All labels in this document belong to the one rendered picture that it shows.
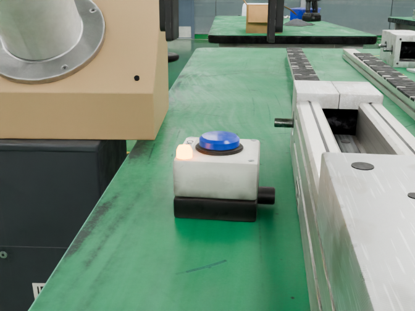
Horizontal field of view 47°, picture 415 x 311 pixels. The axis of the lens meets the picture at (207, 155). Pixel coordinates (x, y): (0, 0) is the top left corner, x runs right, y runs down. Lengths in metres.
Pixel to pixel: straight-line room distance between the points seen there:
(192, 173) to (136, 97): 0.28
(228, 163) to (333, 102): 0.20
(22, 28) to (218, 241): 0.43
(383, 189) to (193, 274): 0.20
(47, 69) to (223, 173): 0.38
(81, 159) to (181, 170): 0.30
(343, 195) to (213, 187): 0.25
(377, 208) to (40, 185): 0.62
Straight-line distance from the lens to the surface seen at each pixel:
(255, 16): 2.76
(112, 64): 0.74
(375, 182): 0.23
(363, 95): 0.59
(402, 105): 0.98
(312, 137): 0.44
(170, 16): 0.45
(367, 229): 0.18
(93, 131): 0.73
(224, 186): 0.45
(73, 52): 0.76
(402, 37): 1.56
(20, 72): 0.76
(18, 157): 0.76
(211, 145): 0.46
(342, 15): 11.87
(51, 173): 0.75
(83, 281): 0.38
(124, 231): 0.45
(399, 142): 0.44
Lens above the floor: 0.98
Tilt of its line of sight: 19 degrees down
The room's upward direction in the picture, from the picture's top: straight up
